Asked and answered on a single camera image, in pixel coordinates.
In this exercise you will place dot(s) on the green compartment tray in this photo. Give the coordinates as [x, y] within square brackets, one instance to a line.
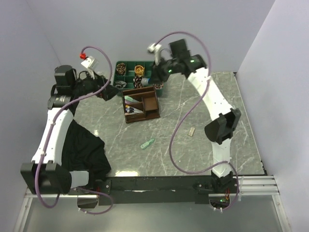
[130, 74]

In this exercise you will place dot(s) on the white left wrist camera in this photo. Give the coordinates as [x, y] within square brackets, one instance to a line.
[90, 63]

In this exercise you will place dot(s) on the black cloth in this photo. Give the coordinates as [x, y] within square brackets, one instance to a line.
[83, 151]

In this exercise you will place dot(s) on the grey rolled cloth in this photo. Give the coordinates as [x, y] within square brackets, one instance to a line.
[120, 84]

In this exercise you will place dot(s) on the black white rolled tie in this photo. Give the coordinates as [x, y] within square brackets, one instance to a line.
[137, 81]

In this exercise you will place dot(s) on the blue grey glue stick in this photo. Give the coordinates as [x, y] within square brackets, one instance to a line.
[146, 81]

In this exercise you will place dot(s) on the pink black rolled tie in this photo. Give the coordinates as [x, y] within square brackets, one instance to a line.
[158, 86]

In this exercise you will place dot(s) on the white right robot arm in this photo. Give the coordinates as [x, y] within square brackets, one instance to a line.
[224, 118]

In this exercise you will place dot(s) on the brown wooden desk organizer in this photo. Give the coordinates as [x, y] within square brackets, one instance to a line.
[148, 103]

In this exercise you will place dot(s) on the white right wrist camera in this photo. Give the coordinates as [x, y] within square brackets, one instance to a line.
[155, 49]

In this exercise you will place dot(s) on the small beige eraser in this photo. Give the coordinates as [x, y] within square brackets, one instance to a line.
[191, 131]

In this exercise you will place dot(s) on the yellow rolled tie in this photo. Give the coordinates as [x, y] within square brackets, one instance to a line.
[139, 70]

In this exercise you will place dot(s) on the brown patterned rolled tie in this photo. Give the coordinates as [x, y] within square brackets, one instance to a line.
[121, 69]

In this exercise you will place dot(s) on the yellow cap white marker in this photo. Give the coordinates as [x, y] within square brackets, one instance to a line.
[130, 108]

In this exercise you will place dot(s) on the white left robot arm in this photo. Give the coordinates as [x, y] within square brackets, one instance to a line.
[44, 174]

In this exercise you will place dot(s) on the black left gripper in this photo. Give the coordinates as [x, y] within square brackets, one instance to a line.
[108, 91]

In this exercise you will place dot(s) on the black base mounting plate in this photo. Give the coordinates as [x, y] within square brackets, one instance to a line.
[162, 189]

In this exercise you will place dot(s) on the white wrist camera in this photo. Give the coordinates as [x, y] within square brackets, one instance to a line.
[155, 49]
[90, 63]

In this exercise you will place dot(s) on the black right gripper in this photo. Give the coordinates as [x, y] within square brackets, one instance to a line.
[157, 75]

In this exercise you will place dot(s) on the aluminium rail frame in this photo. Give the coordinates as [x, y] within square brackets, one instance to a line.
[258, 210]

